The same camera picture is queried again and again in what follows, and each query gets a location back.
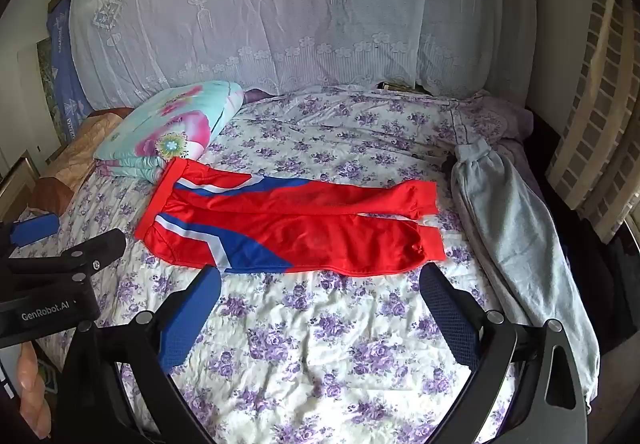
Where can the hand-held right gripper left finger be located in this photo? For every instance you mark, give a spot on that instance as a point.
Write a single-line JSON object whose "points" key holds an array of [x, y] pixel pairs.
{"points": [[190, 319]]}

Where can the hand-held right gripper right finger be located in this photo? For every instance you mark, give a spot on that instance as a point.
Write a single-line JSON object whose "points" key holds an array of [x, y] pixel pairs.
{"points": [[450, 319]]}

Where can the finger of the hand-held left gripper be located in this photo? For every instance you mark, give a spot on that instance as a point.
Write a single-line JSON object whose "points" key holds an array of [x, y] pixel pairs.
{"points": [[95, 249], [35, 230]]}

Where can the red pants with blue stripes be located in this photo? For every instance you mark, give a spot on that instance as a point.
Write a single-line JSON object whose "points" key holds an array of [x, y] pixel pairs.
{"points": [[300, 234]]}

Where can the person's left hand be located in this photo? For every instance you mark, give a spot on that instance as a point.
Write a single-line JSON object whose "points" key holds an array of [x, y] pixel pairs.
{"points": [[35, 384]]}

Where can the grey sweatpants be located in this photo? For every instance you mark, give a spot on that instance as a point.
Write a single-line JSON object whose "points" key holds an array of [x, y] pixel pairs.
{"points": [[520, 244]]}

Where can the purple floral bed sheet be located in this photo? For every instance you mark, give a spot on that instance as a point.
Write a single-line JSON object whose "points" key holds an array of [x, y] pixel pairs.
{"points": [[300, 349]]}

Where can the floral teal pink pillow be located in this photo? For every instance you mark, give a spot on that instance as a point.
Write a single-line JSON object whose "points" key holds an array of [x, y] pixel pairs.
{"points": [[175, 123]]}

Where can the blue printed package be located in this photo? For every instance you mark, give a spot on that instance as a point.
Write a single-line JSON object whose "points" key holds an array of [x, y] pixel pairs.
{"points": [[65, 73]]}

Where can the purple blanket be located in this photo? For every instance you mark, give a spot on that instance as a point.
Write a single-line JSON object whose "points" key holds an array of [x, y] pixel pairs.
{"points": [[500, 123]]}

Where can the purple cloth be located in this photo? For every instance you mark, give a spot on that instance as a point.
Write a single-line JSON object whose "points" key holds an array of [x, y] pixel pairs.
{"points": [[257, 95]]}

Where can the brick patterned curtain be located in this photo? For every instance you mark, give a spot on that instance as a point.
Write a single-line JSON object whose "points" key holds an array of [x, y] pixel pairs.
{"points": [[595, 98]]}

